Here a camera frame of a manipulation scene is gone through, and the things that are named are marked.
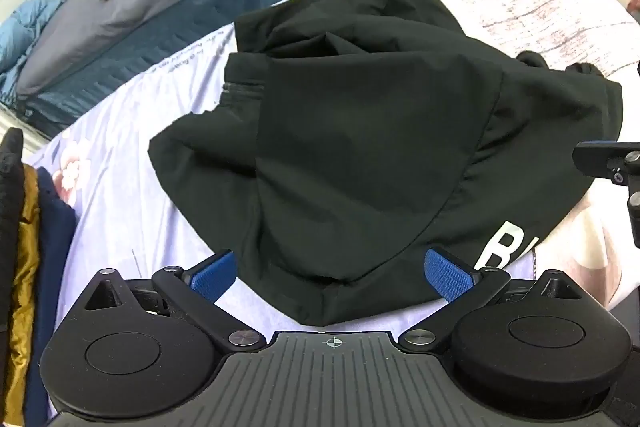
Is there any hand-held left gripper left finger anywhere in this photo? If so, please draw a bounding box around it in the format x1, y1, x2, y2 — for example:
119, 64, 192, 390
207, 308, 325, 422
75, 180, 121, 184
82, 251, 266, 353

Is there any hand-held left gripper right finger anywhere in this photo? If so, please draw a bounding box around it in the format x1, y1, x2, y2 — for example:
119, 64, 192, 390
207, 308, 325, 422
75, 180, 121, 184
400, 247, 586, 353

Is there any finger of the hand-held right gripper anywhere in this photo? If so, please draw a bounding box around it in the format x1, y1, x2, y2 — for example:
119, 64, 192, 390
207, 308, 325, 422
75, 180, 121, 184
574, 141, 640, 248

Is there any black printed garment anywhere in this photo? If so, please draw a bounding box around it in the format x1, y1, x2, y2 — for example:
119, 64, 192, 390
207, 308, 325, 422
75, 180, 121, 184
150, 0, 623, 328

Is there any navy blue garment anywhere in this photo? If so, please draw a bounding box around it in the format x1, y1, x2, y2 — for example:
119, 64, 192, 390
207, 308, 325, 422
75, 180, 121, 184
22, 167, 78, 427

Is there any mustard gold jacket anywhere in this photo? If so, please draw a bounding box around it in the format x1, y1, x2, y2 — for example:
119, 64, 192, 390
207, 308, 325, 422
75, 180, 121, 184
5, 167, 41, 427

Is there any black puffer jacket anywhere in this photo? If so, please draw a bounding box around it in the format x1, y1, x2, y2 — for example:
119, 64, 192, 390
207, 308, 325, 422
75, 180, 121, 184
0, 128, 26, 427

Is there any blue covered bed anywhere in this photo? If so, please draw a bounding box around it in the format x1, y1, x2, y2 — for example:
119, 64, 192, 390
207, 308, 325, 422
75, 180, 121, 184
0, 0, 366, 138

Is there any grey blanket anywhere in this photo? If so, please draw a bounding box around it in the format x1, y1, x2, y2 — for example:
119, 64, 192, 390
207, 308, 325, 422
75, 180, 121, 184
15, 0, 276, 98

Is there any light blue puffer jacket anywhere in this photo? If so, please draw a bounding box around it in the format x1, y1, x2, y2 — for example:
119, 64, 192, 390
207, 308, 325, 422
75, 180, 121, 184
0, 0, 71, 108

